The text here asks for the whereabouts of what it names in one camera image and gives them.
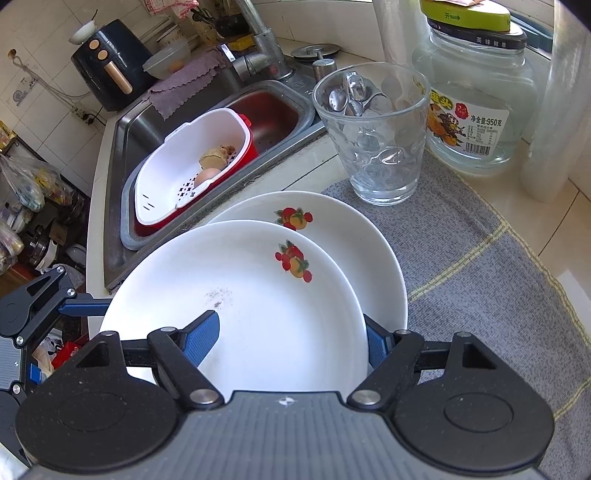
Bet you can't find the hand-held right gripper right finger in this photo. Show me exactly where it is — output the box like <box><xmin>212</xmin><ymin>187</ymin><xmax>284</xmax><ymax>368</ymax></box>
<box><xmin>346</xmin><ymin>314</ymin><xmax>502</xmax><ymax>409</ymax></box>

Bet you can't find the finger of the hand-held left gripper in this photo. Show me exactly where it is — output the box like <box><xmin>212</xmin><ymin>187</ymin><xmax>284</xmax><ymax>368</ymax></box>
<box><xmin>14</xmin><ymin>268</ymin><xmax>114</xmax><ymax>348</ymax></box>

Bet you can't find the large glass jar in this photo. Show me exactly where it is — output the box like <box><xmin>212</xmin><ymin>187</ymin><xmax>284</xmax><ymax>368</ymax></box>
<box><xmin>412</xmin><ymin>18</ymin><xmax>536</xmax><ymax>175</ymax></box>

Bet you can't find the stainless steel sink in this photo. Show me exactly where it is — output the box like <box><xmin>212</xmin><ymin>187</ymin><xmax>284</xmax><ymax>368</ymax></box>
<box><xmin>102</xmin><ymin>78</ymin><xmax>326</xmax><ymax>291</ymax></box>

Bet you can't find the black container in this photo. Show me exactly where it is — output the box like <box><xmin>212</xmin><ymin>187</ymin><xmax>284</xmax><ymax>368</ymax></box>
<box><xmin>215</xmin><ymin>15</ymin><xmax>250</xmax><ymax>38</ymax></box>

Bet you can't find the dark blue air fryer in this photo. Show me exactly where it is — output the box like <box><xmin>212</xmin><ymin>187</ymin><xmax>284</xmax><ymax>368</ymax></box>
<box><xmin>71</xmin><ymin>18</ymin><xmax>155</xmax><ymax>113</ymax></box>

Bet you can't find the brown egg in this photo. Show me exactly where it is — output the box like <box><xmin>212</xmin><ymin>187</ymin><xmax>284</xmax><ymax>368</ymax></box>
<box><xmin>193</xmin><ymin>167</ymin><xmax>222</xmax><ymax>190</ymax></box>

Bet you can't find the ginger piece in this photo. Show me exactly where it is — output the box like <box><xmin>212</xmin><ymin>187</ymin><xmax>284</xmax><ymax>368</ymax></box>
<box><xmin>198</xmin><ymin>144</ymin><xmax>236</xmax><ymax>171</ymax></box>

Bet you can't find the short plastic wrap roll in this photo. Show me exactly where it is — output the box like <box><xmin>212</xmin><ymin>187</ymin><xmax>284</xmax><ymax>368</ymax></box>
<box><xmin>372</xmin><ymin>0</ymin><xmax>432</xmax><ymax>77</ymax></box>

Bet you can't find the metal pot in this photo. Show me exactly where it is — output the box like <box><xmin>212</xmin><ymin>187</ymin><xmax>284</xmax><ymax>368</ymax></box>
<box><xmin>18</xmin><ymin>226</ymin><xmax>61</xmax><ymax>271</ymax></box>

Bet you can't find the tall plastic wrap roll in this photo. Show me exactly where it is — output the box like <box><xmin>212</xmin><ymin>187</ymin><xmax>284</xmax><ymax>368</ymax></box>
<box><xmin>521</xmin><ymin>0</ymin><xmax>591</xmax><ymax>204</ymax></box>

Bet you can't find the white plate with fruit print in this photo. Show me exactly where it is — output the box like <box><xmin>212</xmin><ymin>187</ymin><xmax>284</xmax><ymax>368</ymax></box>
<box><xmin>98</xmin><ymin>220</ymin><xmax>370</xmax><ymax>402</ymax></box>
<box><xmin>205</xmin><ymin>190</ymin><xmax>408</xmax><ymax>370</ymax></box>

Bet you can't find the clear glass mug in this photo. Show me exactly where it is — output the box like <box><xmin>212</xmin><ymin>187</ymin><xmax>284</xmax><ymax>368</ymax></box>
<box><xmin>313</xmin><ymin>62</ymin><xmax>431</xmax><ymax>207</ymax></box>

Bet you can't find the plastic bags pile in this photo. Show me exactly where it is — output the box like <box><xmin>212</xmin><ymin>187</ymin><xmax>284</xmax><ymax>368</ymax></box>
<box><xmin>0</xmin><ymin>154</ymin><xmax>75</xmax><ymax>213</ymax></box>

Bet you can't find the round steel drain cover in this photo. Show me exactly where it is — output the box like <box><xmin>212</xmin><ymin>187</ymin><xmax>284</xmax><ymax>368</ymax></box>
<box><xmin>291</xmin><ymin>42</ymin><xmax>341</xmax><ymax>61</ymax></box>

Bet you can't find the steel faucet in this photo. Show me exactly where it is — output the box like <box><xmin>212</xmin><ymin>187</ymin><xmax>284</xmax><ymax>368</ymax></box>
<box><xmin>217</xmin><ymin>0</ymin><xmax>294</xmax><ymax>80</ymax></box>

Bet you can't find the blue grey checked towel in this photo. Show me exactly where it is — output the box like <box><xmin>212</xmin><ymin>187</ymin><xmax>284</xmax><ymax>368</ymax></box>
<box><xmin>321</xmin><ymin>148</ymin><xmax>591</xmax><ymax>480</ymax></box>

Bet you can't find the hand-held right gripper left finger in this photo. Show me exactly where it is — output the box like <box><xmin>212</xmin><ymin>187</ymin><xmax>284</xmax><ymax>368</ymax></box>
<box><xmin>69</xmin><ymin>310</ymin><xmax>227</xmax><ymax>409</ymax></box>

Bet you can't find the steel soap dispenser pump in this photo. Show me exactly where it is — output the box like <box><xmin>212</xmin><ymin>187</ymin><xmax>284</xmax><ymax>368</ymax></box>
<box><xmin>312</xmin><ymin>50</ymin><xmax>338</xmax><ymax>84</ymax></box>

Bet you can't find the white and red colander basket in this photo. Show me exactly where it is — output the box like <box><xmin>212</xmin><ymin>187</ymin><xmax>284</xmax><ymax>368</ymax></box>
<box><xmin>134</xmin><ymin>114</ymin><xmax>258</xmax><ymax>232</ymax></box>

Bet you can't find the small white bowl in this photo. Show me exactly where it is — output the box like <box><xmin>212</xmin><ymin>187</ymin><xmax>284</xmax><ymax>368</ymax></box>
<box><xmin>69</xmin><ymin>9</ymin><xmax>100</xmax><ymax>46</ymax></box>

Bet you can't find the red packet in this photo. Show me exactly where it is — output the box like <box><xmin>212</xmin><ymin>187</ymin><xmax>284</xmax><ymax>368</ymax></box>
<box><xmin>51</xmin><ymin>342</ymin><xmax>90</xmax><ymax>370</ymax></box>

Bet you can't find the purple scalloped cloth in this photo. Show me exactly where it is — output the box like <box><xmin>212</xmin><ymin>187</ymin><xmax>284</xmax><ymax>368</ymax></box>
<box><xmin>148</xmin><ymin>50</ymin><xmax>229</xmax><ymax>121</ymax></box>

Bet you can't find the green flat tin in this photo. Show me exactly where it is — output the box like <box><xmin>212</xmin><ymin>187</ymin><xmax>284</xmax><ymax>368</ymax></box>
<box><xmin>419</xmin><ymin>0</ymin><xmax>512</xmax><ymax>34</ymax></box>

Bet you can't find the utensil holder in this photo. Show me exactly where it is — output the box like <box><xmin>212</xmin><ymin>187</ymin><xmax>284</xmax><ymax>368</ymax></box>
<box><xmin>189</xmin><ymin>0</ymin><xmax>220</xmax><ymax>47</ymax></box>

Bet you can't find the clear plastic bowl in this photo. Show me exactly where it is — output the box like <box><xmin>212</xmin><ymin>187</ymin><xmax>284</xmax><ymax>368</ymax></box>
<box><xmin>142</xmin><ymin>38</ymin><xmax>192</xmax><ymax>80</ymax></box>

